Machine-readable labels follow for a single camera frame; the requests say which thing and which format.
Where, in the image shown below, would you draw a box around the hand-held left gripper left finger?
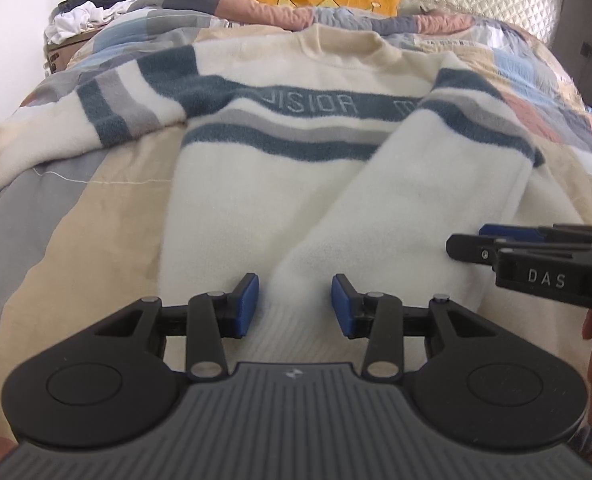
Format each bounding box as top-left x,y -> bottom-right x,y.
93,272 -> 260,381

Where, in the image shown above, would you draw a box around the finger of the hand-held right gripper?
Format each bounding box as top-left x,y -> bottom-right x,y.
446,233 -> 592,267
478,224 -> 592,243

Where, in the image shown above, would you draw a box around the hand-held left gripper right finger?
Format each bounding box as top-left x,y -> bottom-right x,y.
331,274 -> 502,378

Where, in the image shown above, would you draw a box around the cream fluffy striped sweater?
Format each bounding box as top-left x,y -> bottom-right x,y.
0,25 -> 547,361

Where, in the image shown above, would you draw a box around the white clothes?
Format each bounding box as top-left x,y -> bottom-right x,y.
43,0 -> 137,43

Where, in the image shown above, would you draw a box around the patchwork quilt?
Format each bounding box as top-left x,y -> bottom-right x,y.
0,0 -> 592,466

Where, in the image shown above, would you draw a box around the cardboard box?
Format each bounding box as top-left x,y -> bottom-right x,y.
43,35 -> 99,78

